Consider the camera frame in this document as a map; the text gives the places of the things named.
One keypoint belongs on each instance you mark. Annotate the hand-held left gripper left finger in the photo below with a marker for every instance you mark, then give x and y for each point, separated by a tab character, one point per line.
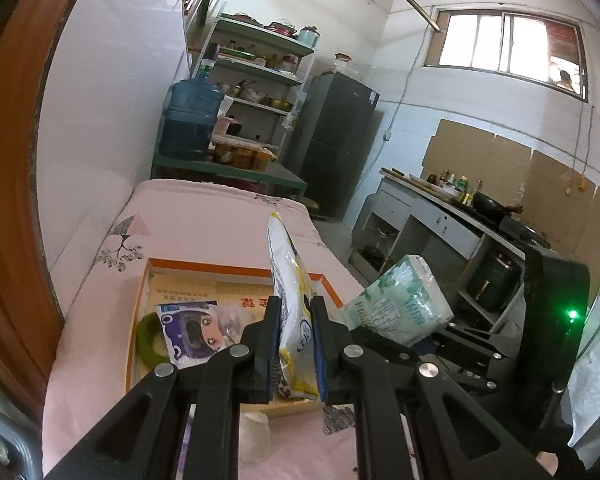
274	350

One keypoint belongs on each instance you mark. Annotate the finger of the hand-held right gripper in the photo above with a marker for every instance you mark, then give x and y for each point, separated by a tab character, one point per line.
405	352

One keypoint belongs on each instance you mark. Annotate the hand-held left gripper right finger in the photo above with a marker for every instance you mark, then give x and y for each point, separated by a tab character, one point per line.
320	355

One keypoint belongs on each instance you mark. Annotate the green white tissue pack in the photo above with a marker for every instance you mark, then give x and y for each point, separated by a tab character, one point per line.
405	300

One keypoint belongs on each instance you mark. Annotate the yellow white packet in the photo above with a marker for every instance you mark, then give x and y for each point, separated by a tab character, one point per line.
292	300

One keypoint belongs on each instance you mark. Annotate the purple white eye mask packet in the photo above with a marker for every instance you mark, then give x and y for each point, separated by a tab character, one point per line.
190	330

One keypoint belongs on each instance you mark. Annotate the orange rimmed cardboard box tray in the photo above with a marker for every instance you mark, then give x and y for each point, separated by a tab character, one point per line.
180	272

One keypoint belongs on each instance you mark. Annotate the green fluffy scrunchie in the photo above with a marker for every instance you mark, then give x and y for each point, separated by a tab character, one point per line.
147	340

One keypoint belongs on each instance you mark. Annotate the dark green pot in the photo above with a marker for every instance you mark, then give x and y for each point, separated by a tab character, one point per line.
495	280

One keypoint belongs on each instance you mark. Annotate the leopard print cloth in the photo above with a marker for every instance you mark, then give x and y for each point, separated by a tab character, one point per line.
337	420

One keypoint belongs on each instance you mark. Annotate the white plastic bag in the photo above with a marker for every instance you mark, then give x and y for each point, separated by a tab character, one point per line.
595	375

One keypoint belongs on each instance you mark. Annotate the black gas stove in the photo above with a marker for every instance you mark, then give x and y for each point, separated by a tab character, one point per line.
525	232

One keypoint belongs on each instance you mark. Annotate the black wok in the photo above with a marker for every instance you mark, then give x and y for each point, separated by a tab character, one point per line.
490	202

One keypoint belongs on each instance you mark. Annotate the orange hanging tag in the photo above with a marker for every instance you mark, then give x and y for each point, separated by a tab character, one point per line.
577	185

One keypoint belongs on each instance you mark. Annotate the white kitchen counter cabinet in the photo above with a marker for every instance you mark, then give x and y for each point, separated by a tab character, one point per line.
430	220

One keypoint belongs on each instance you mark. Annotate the row of condiment bottles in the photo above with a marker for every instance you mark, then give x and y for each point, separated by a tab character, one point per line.
455	185

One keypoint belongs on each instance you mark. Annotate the green table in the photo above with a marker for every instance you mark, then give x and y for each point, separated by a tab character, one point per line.
280	175

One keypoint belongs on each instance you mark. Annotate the wooden cutting board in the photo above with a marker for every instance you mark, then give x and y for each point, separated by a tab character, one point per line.
405	176

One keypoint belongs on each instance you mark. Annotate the row of food jars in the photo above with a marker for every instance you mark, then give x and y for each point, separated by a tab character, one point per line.
245	155

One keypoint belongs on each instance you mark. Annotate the grey refrigerator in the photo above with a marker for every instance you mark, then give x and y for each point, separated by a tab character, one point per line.
335	150

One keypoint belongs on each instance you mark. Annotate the blue water jug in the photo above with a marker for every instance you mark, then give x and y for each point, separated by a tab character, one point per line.
190	120

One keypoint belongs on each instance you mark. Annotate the barred window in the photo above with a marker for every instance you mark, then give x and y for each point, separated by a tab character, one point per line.
495	40

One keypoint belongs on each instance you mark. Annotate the white metal shelf rack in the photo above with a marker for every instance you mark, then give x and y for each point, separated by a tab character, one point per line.
260	65

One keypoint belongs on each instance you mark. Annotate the container on refrigerator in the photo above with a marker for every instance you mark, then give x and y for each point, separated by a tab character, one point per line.
343	62

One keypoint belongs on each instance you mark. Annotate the teal pot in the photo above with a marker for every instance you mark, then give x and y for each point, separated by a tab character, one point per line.
309	36

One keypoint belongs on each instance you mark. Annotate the red pot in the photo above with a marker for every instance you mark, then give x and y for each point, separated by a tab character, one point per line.
281	27

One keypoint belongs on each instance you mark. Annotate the brown wooden headboard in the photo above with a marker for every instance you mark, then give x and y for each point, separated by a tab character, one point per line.
10	160

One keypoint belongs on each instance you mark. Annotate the wall outlet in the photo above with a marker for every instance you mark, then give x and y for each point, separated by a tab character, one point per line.
388	136

